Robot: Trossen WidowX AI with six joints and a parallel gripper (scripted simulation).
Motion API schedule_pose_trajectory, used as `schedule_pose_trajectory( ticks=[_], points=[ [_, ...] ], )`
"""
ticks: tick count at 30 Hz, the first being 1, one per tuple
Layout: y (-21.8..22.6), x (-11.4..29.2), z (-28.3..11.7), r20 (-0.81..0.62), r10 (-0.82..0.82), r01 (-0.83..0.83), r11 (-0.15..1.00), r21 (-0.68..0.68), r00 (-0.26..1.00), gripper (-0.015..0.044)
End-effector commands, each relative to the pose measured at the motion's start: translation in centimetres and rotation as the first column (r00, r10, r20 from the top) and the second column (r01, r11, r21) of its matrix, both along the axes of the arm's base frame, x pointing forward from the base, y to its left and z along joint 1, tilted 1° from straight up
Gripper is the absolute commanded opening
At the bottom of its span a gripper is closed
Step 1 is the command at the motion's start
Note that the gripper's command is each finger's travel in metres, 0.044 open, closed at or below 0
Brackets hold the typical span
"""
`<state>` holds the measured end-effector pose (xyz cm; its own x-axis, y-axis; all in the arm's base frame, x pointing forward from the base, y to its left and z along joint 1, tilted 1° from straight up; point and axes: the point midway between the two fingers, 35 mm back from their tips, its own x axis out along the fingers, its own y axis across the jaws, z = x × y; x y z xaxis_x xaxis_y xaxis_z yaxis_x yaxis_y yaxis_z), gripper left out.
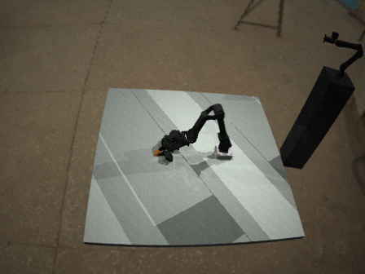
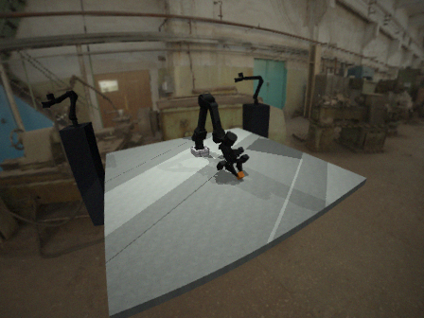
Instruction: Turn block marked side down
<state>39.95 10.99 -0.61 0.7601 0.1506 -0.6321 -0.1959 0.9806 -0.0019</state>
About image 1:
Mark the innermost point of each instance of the orange block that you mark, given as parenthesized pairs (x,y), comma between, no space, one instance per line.
(156,152)

